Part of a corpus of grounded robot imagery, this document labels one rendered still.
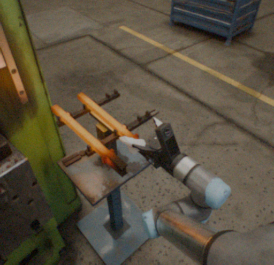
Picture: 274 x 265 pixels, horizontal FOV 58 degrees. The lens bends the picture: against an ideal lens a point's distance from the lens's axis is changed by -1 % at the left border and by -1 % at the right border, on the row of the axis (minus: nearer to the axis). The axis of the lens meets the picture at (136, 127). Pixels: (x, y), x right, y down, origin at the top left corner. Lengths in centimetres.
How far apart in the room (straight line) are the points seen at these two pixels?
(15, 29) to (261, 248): 97
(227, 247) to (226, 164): 182
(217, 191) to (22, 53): 85
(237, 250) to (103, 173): 82
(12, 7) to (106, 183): 76
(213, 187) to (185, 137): 168
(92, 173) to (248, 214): 124
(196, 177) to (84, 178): 59
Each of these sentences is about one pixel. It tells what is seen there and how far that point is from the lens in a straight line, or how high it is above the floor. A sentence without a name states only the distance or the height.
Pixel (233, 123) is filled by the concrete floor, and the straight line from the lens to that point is 262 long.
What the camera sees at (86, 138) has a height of 99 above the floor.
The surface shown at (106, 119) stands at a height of 99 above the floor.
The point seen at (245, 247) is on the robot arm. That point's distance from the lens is 42.
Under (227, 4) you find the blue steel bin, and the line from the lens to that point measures 410.
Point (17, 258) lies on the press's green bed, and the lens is 143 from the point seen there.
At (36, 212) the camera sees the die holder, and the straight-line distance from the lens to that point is 126.
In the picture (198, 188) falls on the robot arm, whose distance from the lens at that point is 70.
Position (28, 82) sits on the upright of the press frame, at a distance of 113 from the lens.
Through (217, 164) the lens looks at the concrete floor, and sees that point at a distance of 220.
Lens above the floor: 163
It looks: 43 degrees down
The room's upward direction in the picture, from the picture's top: straight up
